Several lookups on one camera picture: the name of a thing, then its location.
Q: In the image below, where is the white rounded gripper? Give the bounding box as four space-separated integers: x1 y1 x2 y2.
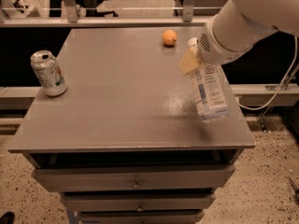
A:
179 18 251 76

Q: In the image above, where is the clear blue-labelled plastic bottle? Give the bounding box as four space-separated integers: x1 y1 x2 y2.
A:
188 37 229 122

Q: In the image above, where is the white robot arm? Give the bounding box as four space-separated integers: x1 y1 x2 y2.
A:
179 0 299 75

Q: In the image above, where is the orange fruit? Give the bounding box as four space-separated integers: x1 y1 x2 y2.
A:
162 30 178 46

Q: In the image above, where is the grey drawer cabinet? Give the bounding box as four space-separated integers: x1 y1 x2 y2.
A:
9 28 254 224

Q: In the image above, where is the grey metal railing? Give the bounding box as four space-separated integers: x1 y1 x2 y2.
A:
0 0 227 28

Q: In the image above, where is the green and white soda can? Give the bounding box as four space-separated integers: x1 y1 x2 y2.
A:
30 50 67 97

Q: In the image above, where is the top grey drawer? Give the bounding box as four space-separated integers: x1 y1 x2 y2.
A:
32 164 235 192

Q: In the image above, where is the grey drawer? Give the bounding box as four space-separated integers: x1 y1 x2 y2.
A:
62 192 216 212
32 164 235 192
79 211 204 224

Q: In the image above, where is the bottom grey drawer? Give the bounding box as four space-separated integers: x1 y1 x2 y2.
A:
79 211 204 224

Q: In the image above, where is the middle grey drawer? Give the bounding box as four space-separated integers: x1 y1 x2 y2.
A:
62 192 216 212

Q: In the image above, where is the black shoe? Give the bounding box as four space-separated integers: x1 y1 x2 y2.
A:
0 212 15 224

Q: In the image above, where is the white cable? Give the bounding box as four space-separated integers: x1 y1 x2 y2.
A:
236 35 299 112

